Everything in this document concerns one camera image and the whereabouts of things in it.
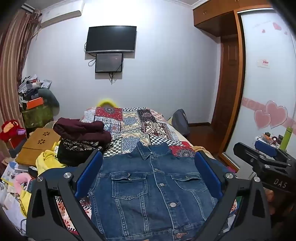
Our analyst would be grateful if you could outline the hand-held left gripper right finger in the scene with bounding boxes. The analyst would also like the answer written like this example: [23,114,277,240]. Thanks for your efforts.
[195,150,273,241]

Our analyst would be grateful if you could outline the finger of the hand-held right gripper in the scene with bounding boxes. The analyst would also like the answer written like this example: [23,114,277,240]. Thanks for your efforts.
[254,140,296,163]
[233,142,290,172]

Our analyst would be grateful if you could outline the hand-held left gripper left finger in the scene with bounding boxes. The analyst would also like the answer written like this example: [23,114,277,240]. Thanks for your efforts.
[25,150,107,241]

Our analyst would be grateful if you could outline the blue denim jacket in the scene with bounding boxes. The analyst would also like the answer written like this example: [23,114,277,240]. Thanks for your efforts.
[88,142,232,240]

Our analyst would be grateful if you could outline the person's right hand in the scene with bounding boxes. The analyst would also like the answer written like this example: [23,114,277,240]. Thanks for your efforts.
[264,188,277,215]

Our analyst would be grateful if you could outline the small trinkets pile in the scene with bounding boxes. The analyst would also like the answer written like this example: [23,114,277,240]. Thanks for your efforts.
[255,132,282,146]

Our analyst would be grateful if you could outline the green bottle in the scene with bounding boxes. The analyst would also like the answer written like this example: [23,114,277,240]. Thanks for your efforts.
[279,126,294,150]

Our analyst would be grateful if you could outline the black patterned garment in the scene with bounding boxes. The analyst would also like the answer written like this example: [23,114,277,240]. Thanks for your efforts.
[57,138,105,167]

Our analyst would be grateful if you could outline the yellow cloth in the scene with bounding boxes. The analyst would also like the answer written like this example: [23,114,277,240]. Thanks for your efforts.
[35,149,67,176]

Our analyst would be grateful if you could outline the maroon folded garment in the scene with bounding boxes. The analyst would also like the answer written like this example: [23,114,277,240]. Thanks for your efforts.
[53,117,113,145]

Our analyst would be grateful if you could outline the white sliding wardrobe door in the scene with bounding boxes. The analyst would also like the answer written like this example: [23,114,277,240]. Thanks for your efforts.
[222,6,296,168]

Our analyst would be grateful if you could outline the wooden folding table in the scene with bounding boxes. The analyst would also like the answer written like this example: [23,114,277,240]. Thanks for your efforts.
[15,127,62,166]

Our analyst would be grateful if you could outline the grey backpack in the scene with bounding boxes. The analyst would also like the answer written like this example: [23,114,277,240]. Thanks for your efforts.
[171,109,191,137]

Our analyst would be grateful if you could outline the pink plush toy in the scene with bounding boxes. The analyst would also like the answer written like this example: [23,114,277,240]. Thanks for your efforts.
[13,173,32,193]

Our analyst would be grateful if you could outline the patchwork printed blanket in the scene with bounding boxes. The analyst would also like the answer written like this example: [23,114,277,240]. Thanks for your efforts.
[54,107,243,241]

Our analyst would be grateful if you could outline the wooden wardrobe sliding door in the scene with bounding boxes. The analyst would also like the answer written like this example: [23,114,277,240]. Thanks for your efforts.
[193,0,274,168]

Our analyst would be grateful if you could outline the green storage box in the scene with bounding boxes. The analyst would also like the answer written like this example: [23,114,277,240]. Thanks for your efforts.
[22,104,54,129]

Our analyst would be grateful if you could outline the printed paper leaflets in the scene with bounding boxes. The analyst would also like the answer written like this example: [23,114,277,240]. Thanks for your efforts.
[0,161,26,187]

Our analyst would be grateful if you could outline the dark grey-green cushion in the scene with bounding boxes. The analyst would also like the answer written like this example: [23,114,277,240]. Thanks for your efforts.
[38,88,60,117]

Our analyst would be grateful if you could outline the white plastic bag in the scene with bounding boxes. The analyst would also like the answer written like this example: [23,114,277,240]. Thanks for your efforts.
[0,185,27,233]

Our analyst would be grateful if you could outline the orange box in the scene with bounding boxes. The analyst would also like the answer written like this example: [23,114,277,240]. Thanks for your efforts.
[26,97,44,110]

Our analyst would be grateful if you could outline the red plush toy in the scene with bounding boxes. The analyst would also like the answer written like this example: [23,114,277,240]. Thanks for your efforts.
[0,119,26,149]

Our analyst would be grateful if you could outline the pile of clutter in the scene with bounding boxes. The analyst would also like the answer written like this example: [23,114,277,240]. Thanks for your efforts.
[18,74,53,103]

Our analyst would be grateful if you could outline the striped brown curtain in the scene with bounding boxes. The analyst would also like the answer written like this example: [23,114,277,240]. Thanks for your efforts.
[0,9,42,131]

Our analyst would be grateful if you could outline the white air conditioner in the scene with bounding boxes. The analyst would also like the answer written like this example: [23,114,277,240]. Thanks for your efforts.
[20,2,84,26]

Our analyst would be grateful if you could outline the yellow ring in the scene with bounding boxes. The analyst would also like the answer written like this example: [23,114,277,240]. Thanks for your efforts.
[97,99,119,108]

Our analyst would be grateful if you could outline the small wall monitor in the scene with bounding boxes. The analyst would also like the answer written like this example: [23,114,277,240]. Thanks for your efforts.
[95,52,124,74]

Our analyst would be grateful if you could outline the wall-mounted black television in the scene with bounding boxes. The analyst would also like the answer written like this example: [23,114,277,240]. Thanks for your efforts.
[85,26,137,53]

